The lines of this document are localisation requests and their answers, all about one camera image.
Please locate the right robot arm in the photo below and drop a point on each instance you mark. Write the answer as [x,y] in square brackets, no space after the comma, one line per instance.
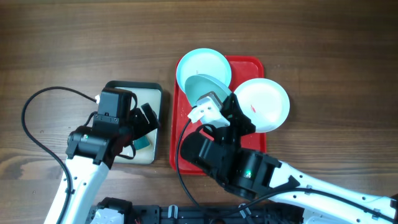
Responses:
[215,148]

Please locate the green scrubbing sponge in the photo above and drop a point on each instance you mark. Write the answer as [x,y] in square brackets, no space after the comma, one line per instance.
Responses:
[142,143]

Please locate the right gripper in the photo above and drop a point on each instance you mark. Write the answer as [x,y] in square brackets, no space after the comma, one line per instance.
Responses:
[233,112]

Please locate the light blue plate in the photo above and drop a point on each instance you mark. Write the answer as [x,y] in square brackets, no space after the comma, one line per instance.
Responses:
[198,86]
[203,61]

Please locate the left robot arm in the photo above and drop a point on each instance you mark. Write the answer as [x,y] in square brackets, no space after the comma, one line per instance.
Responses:
[91,151]

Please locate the white plate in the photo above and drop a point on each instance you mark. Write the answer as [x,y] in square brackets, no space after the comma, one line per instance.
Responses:
[264,102]

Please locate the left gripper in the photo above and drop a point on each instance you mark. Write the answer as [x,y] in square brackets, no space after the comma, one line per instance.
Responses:
[143,127]

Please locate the red plastic tray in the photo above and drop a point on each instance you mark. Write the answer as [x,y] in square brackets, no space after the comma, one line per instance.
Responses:
[243,68]

